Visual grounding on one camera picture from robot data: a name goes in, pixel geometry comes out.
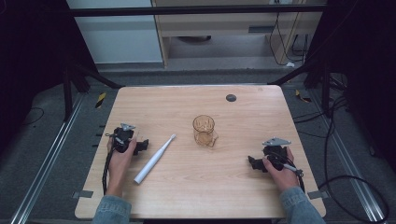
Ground white electric toothbrush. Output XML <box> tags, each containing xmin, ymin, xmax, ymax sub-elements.
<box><xmin>133</xmin><ymin>133</ymin><xmax>177</xmax><ymax>186</ymax></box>

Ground yellow black striped tape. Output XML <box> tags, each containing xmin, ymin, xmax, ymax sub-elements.
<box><xmin>94</xmin><ymin>91</ymin><xmax>107</xmax><ymax>110</ymax></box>
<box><xmin>294</xmin><ymin>89</ymin><xmax>312</xmax><ymax>104</ymax></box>

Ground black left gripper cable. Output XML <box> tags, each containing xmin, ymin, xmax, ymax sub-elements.
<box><xmin>101</xmin><ymin>145</ymin><xmax>117</xmax><ymax>196</ymax></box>

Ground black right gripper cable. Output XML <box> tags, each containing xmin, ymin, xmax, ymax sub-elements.
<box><xmin>276</xmin><ymin>158</ymin><xmax>306</xmax><ymax>193</ymax></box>

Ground person's left hand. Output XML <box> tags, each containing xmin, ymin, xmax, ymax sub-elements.
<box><xmin>106</xmin><ymin>135</ymin><xmax>138</xmax><ymax>198</ymax></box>

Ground clear amber plastic cup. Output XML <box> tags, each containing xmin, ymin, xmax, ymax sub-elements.
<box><xmin>191</xmin><ymin>114</ymin><xmax>219</xmax><ymax>148</ymax></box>

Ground black metal frame bar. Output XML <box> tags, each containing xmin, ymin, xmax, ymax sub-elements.
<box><xmin>66</xmin><ymin>4</ymin><xmax>328</xmax><ymax>18</ymax></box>

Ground black metal stand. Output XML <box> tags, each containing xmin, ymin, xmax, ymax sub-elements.
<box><xmin>61</xmin><ymin>59</ymin><xmax>125</xmax><ymax>123</ymax></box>
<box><xmin>267</xmin><ymin>57</ymin><xmax>332</xmax><ymax>119</ymax></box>

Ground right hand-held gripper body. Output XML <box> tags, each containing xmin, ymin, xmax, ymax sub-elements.
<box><xmin>262</xmin><ymin>136</ymin><xmax>293</xmax><ymax>172</ymax></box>

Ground black floor cable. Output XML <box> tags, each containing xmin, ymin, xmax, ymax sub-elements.
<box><xmin>292</xmin><ymin>73</ymin><xmax>390</xmax><ymax>224</ymax></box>

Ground black hanging cables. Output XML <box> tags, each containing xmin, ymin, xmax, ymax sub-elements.
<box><xmin>268</xmin><ymin>11</ymin><xmax>311</xmax><ymax>67</ymax></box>

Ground person's right hand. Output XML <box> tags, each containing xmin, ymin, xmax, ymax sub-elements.
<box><xmin>262</xmin><ymin>147</ymin><xmax>301</xmax><ymax>194</ymax></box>

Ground aluminium floor rail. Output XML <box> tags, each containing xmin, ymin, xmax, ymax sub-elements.
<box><xmin>8</xmin><ymin>92</ymin><xmax>86</xmax><ymax>224</ymax></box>
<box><xmin>309</xmin><ymin>90</ymin><xmax>387</xmax><ymax>224</ymax></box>

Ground white cabinet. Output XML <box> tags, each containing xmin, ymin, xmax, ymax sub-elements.
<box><xmin>65</xmin><ymin>0</ymin><xmax>164</xmax><ymax>65</ymax></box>

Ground grey tape piece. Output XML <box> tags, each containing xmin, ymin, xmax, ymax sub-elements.
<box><xmin>306</xmin><ymin>189</ymin><xmax>331</xmax><ymax>201</ymax></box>
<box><xmin>71</xmin><ymin>189</ymin><xmax>94</xmax><ymax>200</ymax></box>

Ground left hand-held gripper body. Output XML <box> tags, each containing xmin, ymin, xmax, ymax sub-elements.
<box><xmin>106</xmin><ymin>122</ymin><xmax>138</xmax><ymax>154</ymax></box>

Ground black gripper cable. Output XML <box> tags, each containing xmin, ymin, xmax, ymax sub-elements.
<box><xmin>276</xmin><ymin>158</ymin><xmax>306</xmax><ymax>193</ymax></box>
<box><xmin>101</xmin><ymin>145</ymin><xmax>117</xmax><ymax>196</ymax></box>

